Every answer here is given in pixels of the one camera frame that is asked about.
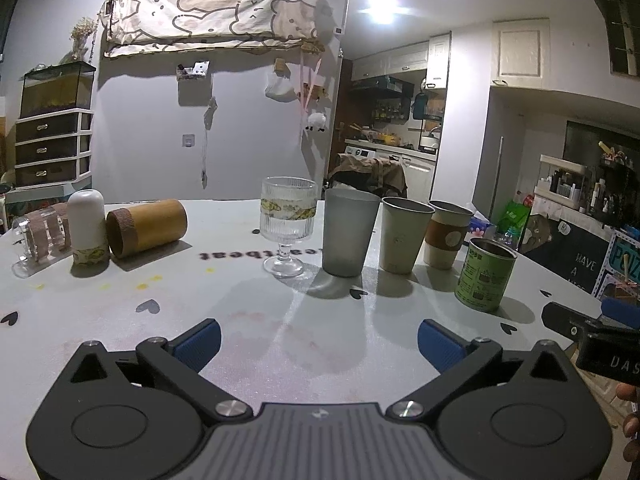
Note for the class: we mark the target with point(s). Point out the white cup with patterned band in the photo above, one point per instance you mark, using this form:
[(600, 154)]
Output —
[(87, 225)]

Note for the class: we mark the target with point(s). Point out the glass terrarium tank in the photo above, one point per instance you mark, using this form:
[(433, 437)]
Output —
[(55, 90)]

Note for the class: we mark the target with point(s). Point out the clear glass mug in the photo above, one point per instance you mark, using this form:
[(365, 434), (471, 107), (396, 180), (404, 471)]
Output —
[(42, 234)]

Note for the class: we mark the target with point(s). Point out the green bag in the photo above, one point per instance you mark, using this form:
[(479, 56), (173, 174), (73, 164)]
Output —
[(512, 220)]

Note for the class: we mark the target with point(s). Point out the beige cup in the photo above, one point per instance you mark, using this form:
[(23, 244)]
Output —
[(402, 237)]

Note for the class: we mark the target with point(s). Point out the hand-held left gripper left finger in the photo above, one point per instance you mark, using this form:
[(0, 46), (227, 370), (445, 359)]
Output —
[(197, 344)]

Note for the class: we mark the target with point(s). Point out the bright ceiling light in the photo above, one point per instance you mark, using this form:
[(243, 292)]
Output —
[(382, 7)]

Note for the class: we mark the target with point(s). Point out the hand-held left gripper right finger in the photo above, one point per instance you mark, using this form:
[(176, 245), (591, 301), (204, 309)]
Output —
[(442, 346)]

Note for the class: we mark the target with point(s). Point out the white drawer unit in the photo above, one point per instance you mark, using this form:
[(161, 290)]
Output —
[(50, 147)]

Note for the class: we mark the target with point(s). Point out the white washing machine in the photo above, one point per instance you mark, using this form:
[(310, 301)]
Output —
[(367, 151)]

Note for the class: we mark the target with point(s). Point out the printed blanket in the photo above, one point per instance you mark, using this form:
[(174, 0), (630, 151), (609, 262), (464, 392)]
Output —
[(210, 10)]

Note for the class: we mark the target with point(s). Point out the cup with brown sleeve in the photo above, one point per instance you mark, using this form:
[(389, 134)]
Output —
[(446, 237)]

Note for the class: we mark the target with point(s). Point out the white cupboard door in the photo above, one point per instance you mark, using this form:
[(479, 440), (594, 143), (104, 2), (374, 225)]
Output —
[(520, 52)]

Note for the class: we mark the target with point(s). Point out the chair with brown cloth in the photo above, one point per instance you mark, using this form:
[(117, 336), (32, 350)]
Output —
[(372, 175)]

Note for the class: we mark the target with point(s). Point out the dried flower bunch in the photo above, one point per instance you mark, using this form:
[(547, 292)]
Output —
[(82, 32)]

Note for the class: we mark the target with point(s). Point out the grey frosted cup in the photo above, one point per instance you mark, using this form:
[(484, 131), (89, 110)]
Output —
[(347, 232)]

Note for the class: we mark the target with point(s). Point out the rack with bottles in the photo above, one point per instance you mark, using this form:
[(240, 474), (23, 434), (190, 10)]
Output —
[(562, 182)]

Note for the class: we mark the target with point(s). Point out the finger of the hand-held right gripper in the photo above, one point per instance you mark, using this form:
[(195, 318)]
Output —
[(620, 306), (567, 324)]

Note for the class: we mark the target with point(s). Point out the black chalkboard sign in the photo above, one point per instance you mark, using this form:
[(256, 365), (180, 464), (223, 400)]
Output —
[(570, 255)]

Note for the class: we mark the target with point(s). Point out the person's right hand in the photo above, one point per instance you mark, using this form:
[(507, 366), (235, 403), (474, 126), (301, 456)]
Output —
[(631, 422)]

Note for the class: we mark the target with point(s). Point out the white plastic bag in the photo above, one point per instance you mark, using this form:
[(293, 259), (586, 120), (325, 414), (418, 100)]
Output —
[(278, 86)]

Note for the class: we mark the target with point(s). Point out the white kitchen wall cabinets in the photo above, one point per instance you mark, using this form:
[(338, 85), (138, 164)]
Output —
[(395, 60)]

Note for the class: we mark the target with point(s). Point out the brown bamboo cup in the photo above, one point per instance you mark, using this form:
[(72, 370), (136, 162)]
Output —
[(150, 227)]

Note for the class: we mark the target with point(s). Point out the green tin can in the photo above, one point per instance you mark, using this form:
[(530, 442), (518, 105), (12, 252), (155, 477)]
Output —
[(484, 275)]

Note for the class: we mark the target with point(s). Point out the white plush toy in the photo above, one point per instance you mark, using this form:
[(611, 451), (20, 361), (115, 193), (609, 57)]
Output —
[(316, 122)]

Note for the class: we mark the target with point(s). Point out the ribbed glass goblet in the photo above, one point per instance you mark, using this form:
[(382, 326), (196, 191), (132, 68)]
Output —
[(289, 210)]

